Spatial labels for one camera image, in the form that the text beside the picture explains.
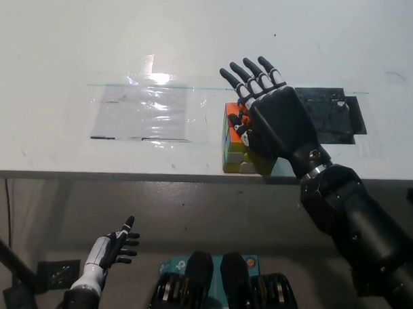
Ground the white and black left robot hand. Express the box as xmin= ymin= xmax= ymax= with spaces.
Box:
xmin=70 ymin=213 xmax=141 ymax=293

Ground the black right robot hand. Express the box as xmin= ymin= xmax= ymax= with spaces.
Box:
xmin=215 ymin=54 xmax=338 ymax=182

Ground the large orange red puzzle cube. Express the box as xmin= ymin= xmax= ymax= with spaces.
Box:
xmin=220 ymin=100 xmax=281 ymax=176

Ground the black square floor marker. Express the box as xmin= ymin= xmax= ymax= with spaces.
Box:
xmin=35 ymin=257 xmax=82 ymax=295

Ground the black tape patch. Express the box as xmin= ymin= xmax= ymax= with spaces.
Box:
xmin=290 ymin=85 xmax=370 ymax=146

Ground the black diagonal stand leg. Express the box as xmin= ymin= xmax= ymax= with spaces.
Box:
xmin=0 ymin=222 xmax=43 ymax=309

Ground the clear plastic sheet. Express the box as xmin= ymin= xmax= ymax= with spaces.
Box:
xmin=89 ymin=80 xmax=193 ymax=144

